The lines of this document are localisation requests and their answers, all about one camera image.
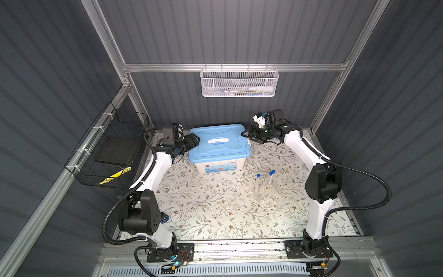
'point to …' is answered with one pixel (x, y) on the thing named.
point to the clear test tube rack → (266, 187)
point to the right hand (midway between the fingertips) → (247, 136)
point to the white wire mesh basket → (239, 82)
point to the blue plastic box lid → (220, 142)
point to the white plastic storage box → (225, 167)
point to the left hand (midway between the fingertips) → (195, 140)
